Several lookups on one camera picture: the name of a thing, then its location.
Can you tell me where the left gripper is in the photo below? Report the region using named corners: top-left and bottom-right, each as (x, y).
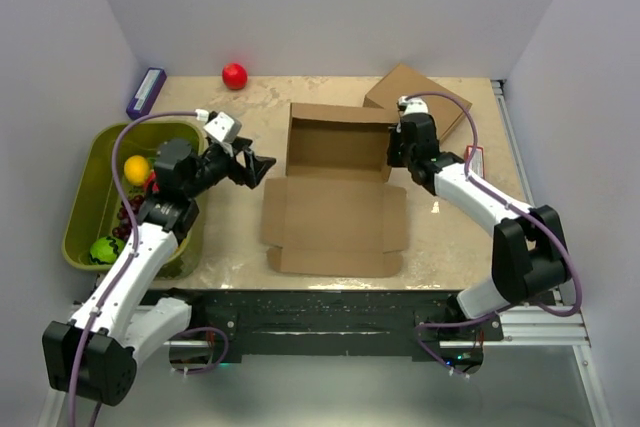
top-left (186, 138), bottom-right (276, 200)

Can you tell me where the brown cardboard box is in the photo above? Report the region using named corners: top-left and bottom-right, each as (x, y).
top-left (363, 64), bottom-right (471, 141)
top-left (261, 103), bottom-right (409, 278)

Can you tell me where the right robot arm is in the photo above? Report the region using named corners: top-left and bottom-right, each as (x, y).
top-left (387, 107), bottom-right (574, 340)

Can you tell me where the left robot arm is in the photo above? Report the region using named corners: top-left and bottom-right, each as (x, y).
top-left (42, 137), bottom-right (276, 406)

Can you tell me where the closed brown cardboard box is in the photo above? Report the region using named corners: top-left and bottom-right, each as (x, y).
top-left (363, 64), bottom-right (471, 141)

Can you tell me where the red rectangular box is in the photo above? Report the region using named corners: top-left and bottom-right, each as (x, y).
top-left (464, 145), bottom-right (485, 178)

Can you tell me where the purple rectangular box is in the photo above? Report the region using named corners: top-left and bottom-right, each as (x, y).
top-left (126, 67), bottom-right (167, 120)

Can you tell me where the red apple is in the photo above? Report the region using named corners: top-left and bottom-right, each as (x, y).
top-left (222, 63), bottom-right (248, 91)

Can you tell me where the red dragon fruit toy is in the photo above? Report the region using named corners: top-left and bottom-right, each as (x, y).
top-left (143, 170), bottom-right (159, 195)

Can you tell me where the yellow lemon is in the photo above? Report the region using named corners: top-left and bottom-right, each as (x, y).
top-left (123, 155), bottom-right (151, 187)

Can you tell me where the purple grape bunch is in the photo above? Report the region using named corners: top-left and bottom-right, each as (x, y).
top-left (111, 193), bottom-right (145, 241)

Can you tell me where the green plastic bin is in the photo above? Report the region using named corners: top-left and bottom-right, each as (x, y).
top-left (62, 120), bottom-right (207, 280)

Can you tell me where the green watermelon ball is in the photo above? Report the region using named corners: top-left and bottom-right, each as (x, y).
top-left (89, 236), bottom-right (125, 265)

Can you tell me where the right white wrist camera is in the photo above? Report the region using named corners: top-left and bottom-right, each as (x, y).
top-left (397, 96), bottom-right (429, 116)

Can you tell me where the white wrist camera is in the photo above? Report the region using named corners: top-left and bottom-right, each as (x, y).
top-left (195, 109), bottom-right (242, 147)
top-left (397, 96), bottom-right (429, 116)

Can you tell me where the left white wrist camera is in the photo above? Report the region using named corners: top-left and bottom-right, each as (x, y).
top-left (195, 109), bottom-right (242, 147)

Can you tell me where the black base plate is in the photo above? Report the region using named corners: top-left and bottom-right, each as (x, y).
top-left (142, 288), bottom-right (504, 366)

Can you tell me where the aluminium frame rail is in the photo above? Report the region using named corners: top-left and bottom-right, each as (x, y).
top-left (491, 80), bottom-right (614, 426)

